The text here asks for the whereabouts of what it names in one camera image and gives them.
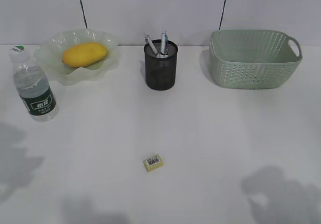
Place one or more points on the black mesh pen holder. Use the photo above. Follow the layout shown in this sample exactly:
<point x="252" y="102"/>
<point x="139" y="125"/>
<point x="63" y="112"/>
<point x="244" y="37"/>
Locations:
<point x="160" y="73"/>

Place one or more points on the pale green glass plate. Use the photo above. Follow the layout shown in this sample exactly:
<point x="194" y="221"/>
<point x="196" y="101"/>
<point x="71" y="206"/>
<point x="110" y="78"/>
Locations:
<point x="49" y="55"/>

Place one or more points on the grey clear ballpoint pen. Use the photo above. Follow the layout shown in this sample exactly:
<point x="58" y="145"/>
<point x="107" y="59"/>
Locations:
<point x="150" y="43"/>

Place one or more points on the clear water bottle green label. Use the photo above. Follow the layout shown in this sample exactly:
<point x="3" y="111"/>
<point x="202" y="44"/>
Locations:
<point x="32" y="85"/>

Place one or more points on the yellow eraser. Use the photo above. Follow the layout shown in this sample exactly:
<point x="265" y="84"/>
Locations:
<point x="153" y="162"/>

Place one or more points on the blue grey ballpoint pen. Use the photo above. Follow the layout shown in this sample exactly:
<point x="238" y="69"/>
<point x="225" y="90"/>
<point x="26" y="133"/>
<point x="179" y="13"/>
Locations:
<point x="164" y="41"/>

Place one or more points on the green woven plastic basket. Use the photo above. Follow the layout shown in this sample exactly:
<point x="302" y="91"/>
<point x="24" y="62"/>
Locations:
<point x="252" y="59"/>

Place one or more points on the yellow mango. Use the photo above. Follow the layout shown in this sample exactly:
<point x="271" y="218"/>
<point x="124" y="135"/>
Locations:
<point x="83" y="55"/>

